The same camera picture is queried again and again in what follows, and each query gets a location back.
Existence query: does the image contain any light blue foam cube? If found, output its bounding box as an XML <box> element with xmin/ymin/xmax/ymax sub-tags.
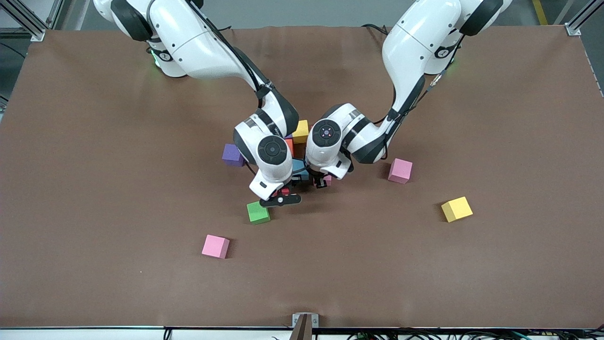
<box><xmin>292</xmin><ymin>159</ymin><xmax>310</xmax><ymax>182</ymax></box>

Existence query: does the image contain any green foam cube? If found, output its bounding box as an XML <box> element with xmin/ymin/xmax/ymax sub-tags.
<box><xmin>246</xmin><ymin>201</ymin><xmax>271</xmax><ymax>224</ymax></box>

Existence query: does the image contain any purple foam cube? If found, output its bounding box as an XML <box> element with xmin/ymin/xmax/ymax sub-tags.
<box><xmin>222</xmin><ymin>143</ymin><xmax>246</xmax><ymax>167</ymax></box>

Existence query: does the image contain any yellow foam cube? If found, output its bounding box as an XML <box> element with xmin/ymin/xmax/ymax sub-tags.
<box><xmin>441</xmin><ymin>196</ymin><xmax>474</xmax><ymax>223</ymax></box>
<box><xmin>293</xmin><ymin>119</ymin><xmax>310</xmax><ymax>145</ymax></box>

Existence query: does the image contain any brown table mat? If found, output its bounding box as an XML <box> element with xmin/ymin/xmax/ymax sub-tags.
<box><xmin>0</xmin><ymin>24</ymin><xmax>604</xmax><ymax>330</ymax></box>

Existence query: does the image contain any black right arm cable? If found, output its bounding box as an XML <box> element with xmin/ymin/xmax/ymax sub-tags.
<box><xmin>189</xmin><ymin>0</ymin><xmax>274</xmax><ymax>95</ymax></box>

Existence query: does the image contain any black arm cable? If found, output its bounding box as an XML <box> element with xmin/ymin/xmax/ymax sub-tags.
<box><xmin>377</xmin><ymin>33</ymin><xmax>465</xmax><ymax>161</ymax></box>
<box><xmin>189</xmin><ymin>0</ymin><xmax>274</xmax><ymax>95</ymax></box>

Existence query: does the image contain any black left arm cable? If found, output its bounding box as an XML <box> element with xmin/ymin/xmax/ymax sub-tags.
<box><xmin>377</xmin><ymin>33</ymin><xmax>465</xmax><ymax>161</ymax></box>

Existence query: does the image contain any silver table edge bracket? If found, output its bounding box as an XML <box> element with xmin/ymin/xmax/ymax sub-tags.
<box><xmin>292</xmin><ymin>313</ymin><xmax>319</xmax><ymax>340</ymax></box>

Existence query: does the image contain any aluminium frame post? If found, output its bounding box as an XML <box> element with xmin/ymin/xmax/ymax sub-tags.
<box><xmin>564</xmin><ymin>0</ymin><xmax>604</xmax><ymax>37</ymax></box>
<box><xmin>0</xmin><ymin>0</ymin><xmax>46</xmax><ymax>42</ymax></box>

